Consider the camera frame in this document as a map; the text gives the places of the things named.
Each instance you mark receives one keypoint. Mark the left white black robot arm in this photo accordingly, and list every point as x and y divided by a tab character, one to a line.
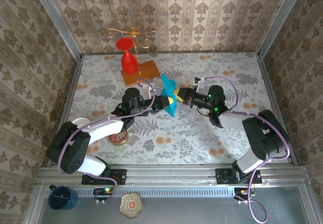
101	130

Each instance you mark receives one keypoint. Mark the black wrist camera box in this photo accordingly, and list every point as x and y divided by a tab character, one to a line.
149	87
198	82

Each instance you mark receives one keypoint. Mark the red wine glass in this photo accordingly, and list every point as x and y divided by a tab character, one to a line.
129	62

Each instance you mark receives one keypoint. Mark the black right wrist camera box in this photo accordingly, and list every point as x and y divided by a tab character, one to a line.
198	82

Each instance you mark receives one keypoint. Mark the aluminium table side rail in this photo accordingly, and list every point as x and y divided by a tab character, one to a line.
71	92
271	95

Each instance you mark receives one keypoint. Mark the blue cloth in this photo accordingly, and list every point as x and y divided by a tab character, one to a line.
167	85

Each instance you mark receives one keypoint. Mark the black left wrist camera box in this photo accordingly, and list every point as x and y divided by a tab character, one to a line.
149	87

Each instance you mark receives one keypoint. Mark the flower-shaped patterned dish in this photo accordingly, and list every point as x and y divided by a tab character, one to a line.
131	205

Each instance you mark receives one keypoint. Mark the aluminium front rail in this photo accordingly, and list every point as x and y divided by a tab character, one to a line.
171	174

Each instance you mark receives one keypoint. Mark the white bowl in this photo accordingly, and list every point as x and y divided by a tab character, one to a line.
80	121

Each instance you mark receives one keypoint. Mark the round red gold tin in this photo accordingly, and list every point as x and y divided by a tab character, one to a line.
118	140

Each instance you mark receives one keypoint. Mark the aluminium frame post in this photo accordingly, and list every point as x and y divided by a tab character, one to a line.
56	19
280	19

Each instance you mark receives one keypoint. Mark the dark blue mug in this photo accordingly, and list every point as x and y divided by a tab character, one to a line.
61	198

